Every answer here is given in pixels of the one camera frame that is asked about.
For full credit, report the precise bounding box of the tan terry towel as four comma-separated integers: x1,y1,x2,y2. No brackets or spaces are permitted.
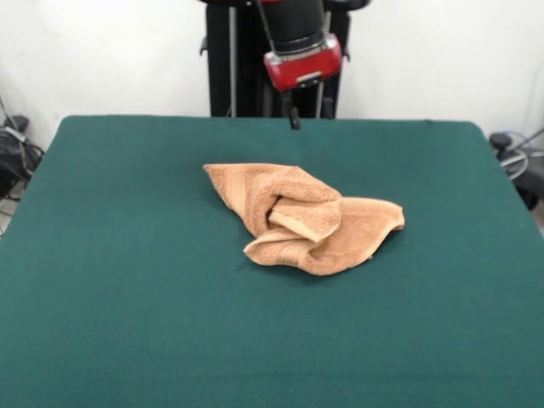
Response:
202,162,405,276

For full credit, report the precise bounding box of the black equipment base with cables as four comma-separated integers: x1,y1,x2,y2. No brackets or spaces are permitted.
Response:
0,114,46,201

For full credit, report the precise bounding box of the dark green table cloth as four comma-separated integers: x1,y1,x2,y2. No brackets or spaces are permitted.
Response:
0,114,544,408

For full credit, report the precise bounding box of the grey stand base with cables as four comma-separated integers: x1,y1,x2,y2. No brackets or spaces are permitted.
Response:
488,129,544,212

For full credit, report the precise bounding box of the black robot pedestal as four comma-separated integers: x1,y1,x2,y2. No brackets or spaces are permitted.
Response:
197,0,371,119

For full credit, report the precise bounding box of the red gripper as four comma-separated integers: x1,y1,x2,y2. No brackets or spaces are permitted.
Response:
262,34,343,131

